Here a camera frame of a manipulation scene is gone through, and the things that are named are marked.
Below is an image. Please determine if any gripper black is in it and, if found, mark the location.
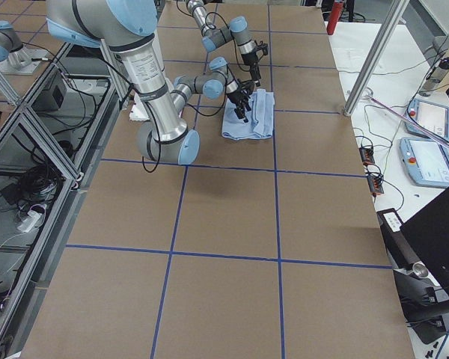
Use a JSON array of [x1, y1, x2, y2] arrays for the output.
[[227, 89, 249, 123], [241, 50, 261, 88]]

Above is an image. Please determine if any light blue t-shirt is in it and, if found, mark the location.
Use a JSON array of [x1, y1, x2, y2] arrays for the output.
[[222, 89, 275, 141]]

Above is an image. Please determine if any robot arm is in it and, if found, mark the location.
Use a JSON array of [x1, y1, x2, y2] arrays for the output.
[[46, 1, 254, 165], [185, 0, 269, 87]]

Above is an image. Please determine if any red cylinder bottle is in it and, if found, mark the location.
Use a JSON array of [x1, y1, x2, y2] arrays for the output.
[[326, 0, 344, 36]]

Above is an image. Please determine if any far blue teach pendant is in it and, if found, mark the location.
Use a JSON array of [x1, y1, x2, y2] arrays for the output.
[[406, 99, 449, 141]]

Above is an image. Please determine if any blue teach pendant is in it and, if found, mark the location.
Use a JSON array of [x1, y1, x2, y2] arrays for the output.
[[399, 138, 449, 188], [406, 99, 449, 141]]

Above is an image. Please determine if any near blue teach pendant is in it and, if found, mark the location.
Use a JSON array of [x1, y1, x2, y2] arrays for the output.
[[399, 138, 449, 188]]

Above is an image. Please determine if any reacher grabber stick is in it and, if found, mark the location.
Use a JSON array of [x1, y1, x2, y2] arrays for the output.
[[366, 95, 449, 150]]

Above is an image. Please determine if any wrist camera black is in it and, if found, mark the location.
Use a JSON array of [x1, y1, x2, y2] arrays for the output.
[[237, 79, 254, 96], [255, 41, 269, 57]]

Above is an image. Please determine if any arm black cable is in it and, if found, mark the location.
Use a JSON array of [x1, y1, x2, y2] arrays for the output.
[[141, 63, 248, 174]]

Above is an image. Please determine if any aluminium frame post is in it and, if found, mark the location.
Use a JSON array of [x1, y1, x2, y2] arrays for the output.
[[343, 0, 409, 117]]

